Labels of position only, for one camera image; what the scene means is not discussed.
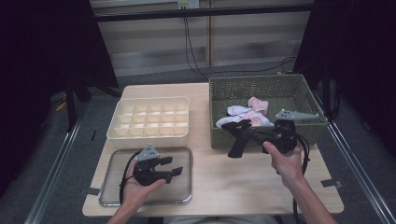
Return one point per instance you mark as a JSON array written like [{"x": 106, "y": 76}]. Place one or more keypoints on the black sock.
[{"x": 237, "y": 146}]

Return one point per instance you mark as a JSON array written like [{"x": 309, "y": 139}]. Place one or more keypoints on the person's left hand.
[{"x": 135, "y": 194}]

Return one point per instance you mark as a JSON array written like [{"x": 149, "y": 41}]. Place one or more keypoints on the white wall socket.
[{"x": 188, "y": 3}]

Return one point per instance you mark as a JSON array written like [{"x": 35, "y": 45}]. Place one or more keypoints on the small yellow object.
[{"x": 61, "y": 106}]

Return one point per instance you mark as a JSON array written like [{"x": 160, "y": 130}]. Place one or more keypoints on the black metal stand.
[
  {"x": 326, "y": 93},
  {"x": 71, "y": 102}
]

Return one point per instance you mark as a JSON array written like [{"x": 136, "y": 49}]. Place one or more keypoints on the black curtain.
[
  {"x": 37, "y": 62},
  {"x": 364, "y": 46}
]

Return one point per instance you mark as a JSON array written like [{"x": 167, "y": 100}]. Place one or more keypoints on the pink sock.
[
  {"x": 255, "y": 118},
  {"x": 259, "y": 105}
]

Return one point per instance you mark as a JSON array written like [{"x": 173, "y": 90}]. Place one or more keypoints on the metal floor rail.
[
  {"x": 361, "y": 172},
  {"x": 51, "y": 180}
]

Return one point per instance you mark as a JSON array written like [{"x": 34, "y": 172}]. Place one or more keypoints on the grey tape piece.
[
  {"x": 331, "y": 183},
  {"x": 92, "y": 191}
]

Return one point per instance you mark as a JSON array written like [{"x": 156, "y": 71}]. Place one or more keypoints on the black tape strip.
[{"x": 93, "y": 135}]

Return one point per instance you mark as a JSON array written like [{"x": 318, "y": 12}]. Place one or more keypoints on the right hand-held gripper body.
[{"x": 285, "y": 140}]

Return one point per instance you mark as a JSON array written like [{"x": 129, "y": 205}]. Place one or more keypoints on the clear plastic lid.
[{"x": 115, "y": 186}]

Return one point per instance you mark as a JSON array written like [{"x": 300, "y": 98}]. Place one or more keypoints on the black horizontal bar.
[{"x": 155, "y": 14}]

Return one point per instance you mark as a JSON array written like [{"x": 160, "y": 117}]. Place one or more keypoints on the cream divided storage box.
[{"x": 149, "y": 141}]

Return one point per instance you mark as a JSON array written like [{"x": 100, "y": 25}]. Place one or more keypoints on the person's right hand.
[{"x": 289, "y": 166}]

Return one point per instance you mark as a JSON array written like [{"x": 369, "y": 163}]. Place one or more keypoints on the green woven basket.
[{"x": 224, "y": 87}]

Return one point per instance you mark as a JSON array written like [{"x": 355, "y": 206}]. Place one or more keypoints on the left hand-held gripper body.
[{"x": 148, "y": 175}]

